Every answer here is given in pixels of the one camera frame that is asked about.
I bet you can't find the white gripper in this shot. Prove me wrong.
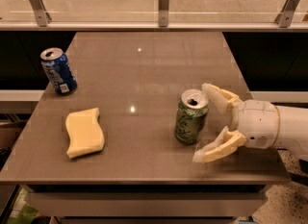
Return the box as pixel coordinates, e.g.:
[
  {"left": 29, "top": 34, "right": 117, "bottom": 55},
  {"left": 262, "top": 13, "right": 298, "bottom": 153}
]
[{"left": 192, "top": 83, "right": 279, "bottom": 163}]

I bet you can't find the white drawer front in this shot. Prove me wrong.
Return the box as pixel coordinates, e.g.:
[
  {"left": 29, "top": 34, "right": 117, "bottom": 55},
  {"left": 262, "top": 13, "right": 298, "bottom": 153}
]
[{"left": 26, "top": 192, "right": 267, "bottom": 217}]

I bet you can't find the middle metal rail bracket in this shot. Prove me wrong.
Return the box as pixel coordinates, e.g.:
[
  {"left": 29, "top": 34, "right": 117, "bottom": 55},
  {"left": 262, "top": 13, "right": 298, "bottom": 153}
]
[{"left": 158, "top": 0, "right": 169, "bottom": 27}]

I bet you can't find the blue soda can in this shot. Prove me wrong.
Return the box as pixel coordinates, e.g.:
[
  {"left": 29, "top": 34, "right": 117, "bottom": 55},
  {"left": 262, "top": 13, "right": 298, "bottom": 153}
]
[{"left": 40, "top": 47, "right": 77, "bottom": 95}]

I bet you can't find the metal rail bracket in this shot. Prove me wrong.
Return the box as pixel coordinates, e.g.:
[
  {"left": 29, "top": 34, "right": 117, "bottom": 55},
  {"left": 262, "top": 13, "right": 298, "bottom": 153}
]
[
  {"left": 29, "top": 0, "right": 51, "bottom": 27},
  {"left": 158, "top": 0, "right": 169, "bottom": 27},
  {"left": 275, "top": 0, "right": 300, "bottom": 28}
]

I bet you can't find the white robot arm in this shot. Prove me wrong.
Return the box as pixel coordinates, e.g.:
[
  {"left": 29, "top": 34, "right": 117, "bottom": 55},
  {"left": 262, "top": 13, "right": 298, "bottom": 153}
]
[{"left": 192, "top": 84, "right": 308, "bottom": 163}]

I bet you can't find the left metal rail bracket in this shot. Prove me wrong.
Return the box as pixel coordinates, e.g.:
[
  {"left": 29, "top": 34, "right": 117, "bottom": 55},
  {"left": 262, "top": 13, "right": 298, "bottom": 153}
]
[{"left": 29, "top": 0, "right": 51, "bottom": 27}]

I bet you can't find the right metal rail bracket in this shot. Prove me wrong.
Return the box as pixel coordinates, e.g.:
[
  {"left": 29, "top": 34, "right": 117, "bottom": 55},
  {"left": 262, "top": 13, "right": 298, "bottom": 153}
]
[{"left": 275, "top": 0, "right": 300, "bottom": 28}]

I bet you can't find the green soda can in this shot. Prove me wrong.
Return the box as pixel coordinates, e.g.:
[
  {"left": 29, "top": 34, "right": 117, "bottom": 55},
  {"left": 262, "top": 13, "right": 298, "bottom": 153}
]
[{"left": 175, "top": 89, "right": 209, "bottom": 144}]

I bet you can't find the yellow sponge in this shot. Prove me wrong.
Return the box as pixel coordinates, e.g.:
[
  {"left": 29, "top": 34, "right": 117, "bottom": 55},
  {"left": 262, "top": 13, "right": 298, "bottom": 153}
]
[{"left": 65, "top": 108, "right": 105, "bottom": 159}]

